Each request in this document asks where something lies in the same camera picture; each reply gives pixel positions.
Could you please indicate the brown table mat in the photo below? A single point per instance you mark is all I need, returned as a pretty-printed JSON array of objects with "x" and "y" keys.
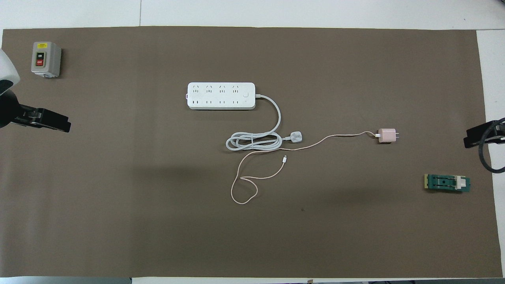
[{"x": 252, "y": 236}]

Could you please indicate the grey on-off switch box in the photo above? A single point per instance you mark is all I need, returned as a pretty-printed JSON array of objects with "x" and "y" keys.
[{"x": 45, "y": 59}]

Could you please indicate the white power strip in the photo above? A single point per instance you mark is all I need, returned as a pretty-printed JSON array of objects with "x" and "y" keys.
[{"x": 221, "y": 96}]

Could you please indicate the green knife switch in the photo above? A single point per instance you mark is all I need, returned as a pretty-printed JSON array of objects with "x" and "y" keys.
[{"x": 446, "y": 183}]

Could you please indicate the pink charger plug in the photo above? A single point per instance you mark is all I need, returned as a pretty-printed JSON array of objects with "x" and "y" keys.
[{"x": 387, "y": 136}]

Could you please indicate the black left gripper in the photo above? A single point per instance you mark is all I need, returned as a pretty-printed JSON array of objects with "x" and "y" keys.
[{"x": 7, "y": 110}]

